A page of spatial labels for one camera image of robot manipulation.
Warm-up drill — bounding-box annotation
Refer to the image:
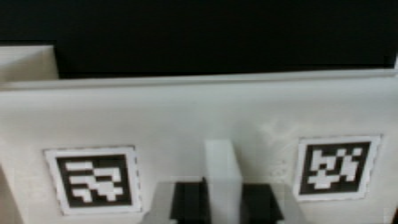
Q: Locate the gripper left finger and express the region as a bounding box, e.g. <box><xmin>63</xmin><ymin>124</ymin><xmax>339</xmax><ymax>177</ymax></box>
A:
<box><xmin>140</xmin><ymin>179</ymin><xmax>211</xmax><ymax>224</ymax></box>

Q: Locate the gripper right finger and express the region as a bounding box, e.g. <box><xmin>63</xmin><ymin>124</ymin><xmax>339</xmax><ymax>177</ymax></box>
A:
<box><xmin>239</xmin><ymin>184</ymin><xmax>305</xmax><ymax>224</ymax></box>

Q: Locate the white cabinet door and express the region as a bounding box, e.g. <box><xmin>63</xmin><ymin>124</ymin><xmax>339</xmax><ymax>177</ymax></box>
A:
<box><xmin>0</xmin><ymin>83</ymin><xmax>243</xmax><ymax>224</ymax></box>
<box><xmin>236</xmin><ymin>81</ymin><xmax>398</xmax><ymax>224</ymax></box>

